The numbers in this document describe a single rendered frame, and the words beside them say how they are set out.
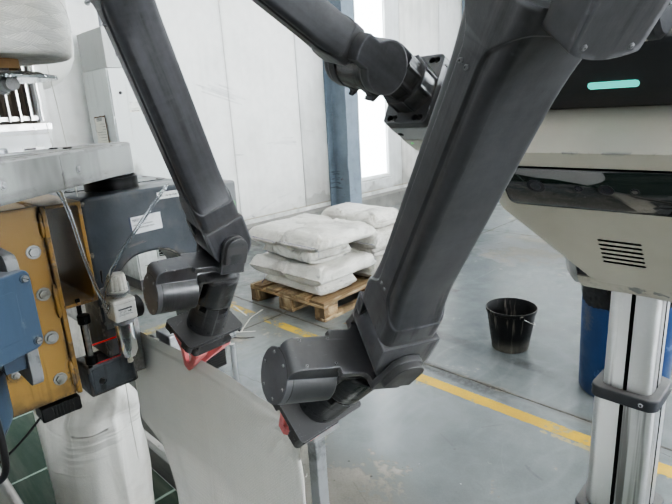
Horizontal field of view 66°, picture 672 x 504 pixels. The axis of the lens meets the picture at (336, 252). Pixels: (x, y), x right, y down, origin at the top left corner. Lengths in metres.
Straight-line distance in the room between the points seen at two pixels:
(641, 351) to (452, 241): 0.69
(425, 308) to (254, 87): 5.76
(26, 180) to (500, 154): 0.59
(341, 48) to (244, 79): 5.34
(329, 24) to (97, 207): 0.46
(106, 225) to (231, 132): 5.04
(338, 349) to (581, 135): 0.44
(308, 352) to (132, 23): 0.38
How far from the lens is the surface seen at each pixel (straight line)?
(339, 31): 0.75
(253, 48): 6.20
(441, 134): 0.33
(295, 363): 0.50
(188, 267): 0.73
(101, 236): 0.93
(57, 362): 0.96
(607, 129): 0.76
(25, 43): 0.69
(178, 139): 0.66
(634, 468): 1.14
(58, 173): 0.81
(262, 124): 6.18
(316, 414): 0.61
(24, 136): 3.71
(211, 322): 0.80
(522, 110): 0.32
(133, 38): 0.62
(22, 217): 0.89
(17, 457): 2.17
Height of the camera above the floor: 1.45
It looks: 15 degrees down
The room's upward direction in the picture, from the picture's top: 3 degrees counter-clockwise
